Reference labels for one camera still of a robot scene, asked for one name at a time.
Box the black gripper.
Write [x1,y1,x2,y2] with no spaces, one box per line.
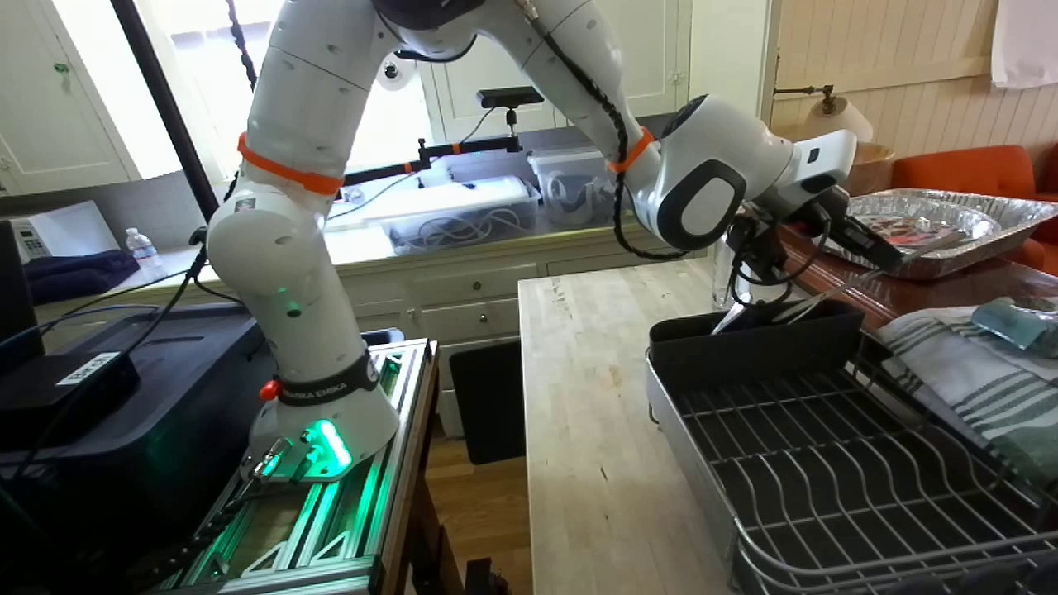
[726,186,903,272]

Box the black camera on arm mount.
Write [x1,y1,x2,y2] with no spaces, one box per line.
[342,85,539,188]

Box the wooden bowl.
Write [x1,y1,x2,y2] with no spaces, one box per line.
[848,142,892,196]

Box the green striped dish towel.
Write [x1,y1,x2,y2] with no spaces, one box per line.
[878,308,1058,488]

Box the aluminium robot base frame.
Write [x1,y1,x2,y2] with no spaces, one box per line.
[160,341,435,595]

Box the aluminium foil tray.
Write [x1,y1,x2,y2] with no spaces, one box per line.
[848,188,1058,280]

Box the black wire drying rack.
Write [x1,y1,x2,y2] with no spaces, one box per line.
[648,356,1058,595]

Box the teal sponge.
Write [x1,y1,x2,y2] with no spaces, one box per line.
[969,298,1058,353]

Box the utensil in cutlery holder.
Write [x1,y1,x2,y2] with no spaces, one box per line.
[712,295,755,337]

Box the clear plastic storage bin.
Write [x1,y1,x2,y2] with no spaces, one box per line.
[530,150,616,227]

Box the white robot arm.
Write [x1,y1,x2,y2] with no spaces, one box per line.
[205,0,903,482]

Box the brown wooden side table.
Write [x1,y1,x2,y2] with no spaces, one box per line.
[772,218,1058,341]

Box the small water bottle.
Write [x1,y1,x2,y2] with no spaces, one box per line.
[127,227,162,275]

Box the black computer box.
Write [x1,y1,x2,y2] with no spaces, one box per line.
[0,308,271,584]

